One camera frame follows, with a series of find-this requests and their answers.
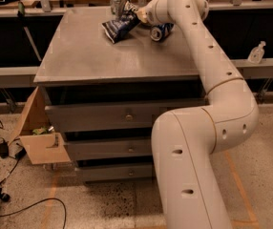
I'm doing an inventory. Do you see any blue chip bag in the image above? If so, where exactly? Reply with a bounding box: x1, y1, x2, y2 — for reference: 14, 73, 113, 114
102, 2, 140, 44

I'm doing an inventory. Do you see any grey metal rail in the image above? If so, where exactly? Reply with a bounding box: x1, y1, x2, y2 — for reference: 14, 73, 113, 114
0, 67, 38, 88

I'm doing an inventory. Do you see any middle grey drawer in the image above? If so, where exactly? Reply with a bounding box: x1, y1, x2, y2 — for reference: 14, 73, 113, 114
65, 137, 152, 160

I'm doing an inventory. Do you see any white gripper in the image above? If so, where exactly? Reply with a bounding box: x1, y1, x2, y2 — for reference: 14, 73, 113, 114
136, 0, 172, 25

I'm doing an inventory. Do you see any blue soda can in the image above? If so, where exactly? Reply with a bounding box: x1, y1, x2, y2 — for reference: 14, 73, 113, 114
150, 23, 174, 42

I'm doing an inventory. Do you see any cardboard box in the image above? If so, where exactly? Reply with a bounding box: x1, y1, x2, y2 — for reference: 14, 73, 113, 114
9, 88, 70, 164

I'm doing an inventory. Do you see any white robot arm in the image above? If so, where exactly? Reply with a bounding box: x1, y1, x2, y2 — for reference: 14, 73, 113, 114
137, 0, 259, 229

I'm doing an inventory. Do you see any grey drawer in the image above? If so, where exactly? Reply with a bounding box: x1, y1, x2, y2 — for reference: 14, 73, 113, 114
45, 98, 205, 133
65, 137, 152, 160
75, 163, 154, 182

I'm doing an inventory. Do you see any grey drawer cabinet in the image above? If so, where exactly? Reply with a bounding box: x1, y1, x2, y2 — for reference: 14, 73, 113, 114
34, 7, 205, 169

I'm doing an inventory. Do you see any black floor cable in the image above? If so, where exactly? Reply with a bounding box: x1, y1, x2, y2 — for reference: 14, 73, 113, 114
0, 198, 68, 229

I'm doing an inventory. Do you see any clear sanitizer bottle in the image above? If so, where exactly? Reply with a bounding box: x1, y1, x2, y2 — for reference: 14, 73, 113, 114
247, 41, 266, 64

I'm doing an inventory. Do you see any black power adapter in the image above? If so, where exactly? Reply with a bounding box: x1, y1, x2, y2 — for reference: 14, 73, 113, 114
0, 142, 9, 158

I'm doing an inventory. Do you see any top grey drawer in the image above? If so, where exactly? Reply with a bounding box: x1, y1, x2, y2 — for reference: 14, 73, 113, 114
45, 98, 205, 133

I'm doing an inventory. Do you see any bottom grey drawer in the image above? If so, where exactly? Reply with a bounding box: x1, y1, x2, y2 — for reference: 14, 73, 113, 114
75, 163, 154, 182

